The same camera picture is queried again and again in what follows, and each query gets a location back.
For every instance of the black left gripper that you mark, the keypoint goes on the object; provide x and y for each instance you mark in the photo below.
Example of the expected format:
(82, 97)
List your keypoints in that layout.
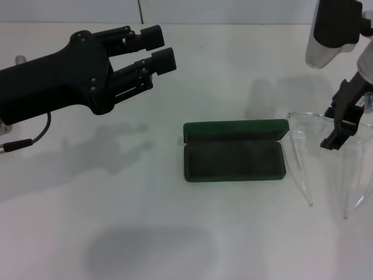
(58, 81)

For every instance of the left wrist metal cylinder plug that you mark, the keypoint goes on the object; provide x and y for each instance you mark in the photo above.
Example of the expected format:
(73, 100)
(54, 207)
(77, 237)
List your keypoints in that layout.
(21, 59)

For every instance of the wrist metal cylinder plug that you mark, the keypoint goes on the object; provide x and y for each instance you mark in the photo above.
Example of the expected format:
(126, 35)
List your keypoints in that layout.
(369, 102)
(21, 59)

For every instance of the green glasses case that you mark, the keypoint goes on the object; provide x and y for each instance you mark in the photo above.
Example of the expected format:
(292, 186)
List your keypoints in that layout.
(233, 163)

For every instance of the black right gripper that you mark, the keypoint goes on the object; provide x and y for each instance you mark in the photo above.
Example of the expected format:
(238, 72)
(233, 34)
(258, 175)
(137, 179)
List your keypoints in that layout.
(349, 99)

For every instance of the clear white glasses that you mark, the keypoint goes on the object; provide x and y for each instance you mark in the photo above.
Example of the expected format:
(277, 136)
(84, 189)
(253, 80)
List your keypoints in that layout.
(309, 124)

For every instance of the right wrist metal cylinder plug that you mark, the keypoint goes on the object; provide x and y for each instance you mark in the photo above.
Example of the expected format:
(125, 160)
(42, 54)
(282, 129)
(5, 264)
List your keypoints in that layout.
(369, 102)

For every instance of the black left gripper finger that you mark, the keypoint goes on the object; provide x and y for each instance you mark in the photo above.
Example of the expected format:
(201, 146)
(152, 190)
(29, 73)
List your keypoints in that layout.
(150, 38)
(163, 62)

